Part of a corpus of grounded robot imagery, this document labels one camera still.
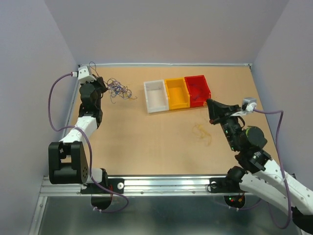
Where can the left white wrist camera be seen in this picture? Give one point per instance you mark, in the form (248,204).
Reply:
(85,75)

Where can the metal front plate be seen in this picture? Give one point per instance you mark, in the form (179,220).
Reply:
(181,215)

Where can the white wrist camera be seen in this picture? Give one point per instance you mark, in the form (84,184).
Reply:
(85,75)
(248,106)

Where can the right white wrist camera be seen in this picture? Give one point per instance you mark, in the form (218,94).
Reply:
(248,106)

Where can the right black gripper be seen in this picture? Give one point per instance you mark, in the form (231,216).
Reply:
(216,110)

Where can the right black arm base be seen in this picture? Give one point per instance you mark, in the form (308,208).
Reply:
(227,185)

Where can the red plastic bin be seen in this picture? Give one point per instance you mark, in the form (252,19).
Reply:
(198,89)

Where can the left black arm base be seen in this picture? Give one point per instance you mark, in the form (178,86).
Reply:
(114,184)

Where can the aluminium left rail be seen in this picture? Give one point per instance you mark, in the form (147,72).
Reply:
(69,100)

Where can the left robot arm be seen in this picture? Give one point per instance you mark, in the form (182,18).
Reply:
(67,161)

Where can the yellow plastic bin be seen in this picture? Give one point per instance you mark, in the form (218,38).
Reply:
(178,94)

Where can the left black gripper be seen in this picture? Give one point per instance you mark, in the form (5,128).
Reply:
(99,82)

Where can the aluminium rail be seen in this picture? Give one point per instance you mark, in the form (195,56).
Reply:
(69,100)
(249,65)
(172,185)

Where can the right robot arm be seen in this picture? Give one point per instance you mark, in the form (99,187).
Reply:
(257,172)

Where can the aluminium back rail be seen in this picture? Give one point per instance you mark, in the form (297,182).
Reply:
(249,65)

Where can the aluminium front rail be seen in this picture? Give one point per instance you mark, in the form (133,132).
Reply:
(172,185)

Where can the white plastic bin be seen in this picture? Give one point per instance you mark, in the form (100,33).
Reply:
(156,96)

